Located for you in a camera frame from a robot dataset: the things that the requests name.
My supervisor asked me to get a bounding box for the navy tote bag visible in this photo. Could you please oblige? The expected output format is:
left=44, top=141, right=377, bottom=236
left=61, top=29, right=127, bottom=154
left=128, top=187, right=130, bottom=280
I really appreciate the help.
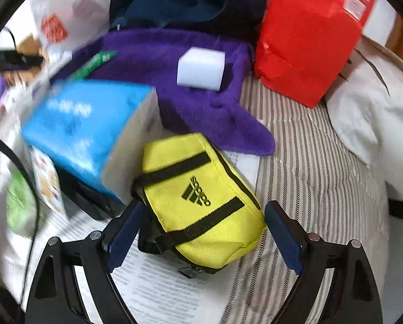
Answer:
left=109, top=0, right=273, bottom=46

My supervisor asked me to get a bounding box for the printed paper sheet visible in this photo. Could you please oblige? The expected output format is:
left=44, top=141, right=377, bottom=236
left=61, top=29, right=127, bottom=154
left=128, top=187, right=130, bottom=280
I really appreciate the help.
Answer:
left=58, top=148, right=263, bottom=324

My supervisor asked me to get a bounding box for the purple towel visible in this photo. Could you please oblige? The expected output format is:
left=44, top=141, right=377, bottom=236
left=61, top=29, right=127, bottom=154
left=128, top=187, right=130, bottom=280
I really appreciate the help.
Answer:
left=51, top=29, right=276, bottom=157

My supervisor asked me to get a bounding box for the yellow zip pouch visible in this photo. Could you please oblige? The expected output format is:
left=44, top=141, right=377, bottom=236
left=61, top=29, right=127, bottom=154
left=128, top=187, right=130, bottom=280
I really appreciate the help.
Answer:
left=131, top=133, right=268, bottom=279

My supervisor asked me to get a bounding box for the white sponge block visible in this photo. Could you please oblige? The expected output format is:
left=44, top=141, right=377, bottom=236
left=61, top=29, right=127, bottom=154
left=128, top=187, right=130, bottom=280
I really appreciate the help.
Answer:
left=176, top=48, right=226, bottom=92

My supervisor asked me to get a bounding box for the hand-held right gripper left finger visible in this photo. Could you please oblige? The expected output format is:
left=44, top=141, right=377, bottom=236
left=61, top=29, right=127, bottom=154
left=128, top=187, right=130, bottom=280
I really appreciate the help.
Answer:
left=25, top=199, right=148, bottom=324

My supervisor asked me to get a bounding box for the red paper bag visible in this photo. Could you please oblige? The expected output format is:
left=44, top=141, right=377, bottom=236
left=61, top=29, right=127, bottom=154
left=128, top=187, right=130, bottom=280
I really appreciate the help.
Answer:
left=254, top=0, right=378, bottom=109

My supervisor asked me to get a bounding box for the green printed bag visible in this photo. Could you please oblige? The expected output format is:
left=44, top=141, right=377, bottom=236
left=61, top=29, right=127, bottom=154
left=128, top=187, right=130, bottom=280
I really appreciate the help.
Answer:
left=5, top=170, right=50, bottom=238

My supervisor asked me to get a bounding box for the black cable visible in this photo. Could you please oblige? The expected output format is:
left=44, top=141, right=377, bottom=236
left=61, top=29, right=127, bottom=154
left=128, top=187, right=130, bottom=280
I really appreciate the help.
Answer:
left=0, top=130, right=41, bottom=277

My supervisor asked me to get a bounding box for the white pillow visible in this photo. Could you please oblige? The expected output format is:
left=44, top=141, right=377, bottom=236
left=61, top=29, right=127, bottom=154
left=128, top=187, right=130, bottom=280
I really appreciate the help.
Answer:
left=325, top=35, right=403, bottom=210

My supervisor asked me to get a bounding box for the green packet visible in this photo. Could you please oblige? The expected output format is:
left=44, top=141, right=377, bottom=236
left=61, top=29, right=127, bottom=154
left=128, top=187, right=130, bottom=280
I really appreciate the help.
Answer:
left=68, top=50, right=118, bottom=81

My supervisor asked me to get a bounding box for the wooden furniture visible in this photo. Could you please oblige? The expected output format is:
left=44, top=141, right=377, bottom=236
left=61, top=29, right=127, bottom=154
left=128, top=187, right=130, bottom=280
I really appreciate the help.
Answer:
left=15, top=33, right=51, bottom=78

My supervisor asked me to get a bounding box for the white plastic bag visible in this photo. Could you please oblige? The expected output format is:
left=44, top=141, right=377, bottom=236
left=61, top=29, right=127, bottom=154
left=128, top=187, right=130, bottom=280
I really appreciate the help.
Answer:
left=29, top=0, right=116, bottom=56

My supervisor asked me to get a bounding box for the blue tissue packet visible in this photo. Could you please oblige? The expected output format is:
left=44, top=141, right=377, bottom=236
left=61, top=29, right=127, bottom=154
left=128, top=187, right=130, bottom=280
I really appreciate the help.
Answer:
left=21, top=80, right=163, bottom=206

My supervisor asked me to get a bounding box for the small printed snack packet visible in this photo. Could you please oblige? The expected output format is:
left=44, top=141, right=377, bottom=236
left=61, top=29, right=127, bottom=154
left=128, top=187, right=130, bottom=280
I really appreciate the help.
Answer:
left=29, top=145, right=68, bottom=220

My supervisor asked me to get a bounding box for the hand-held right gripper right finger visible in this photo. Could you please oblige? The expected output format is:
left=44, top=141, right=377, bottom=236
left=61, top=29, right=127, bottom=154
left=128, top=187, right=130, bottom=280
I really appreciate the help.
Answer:
left=264, top=200, right=384, bottom=324

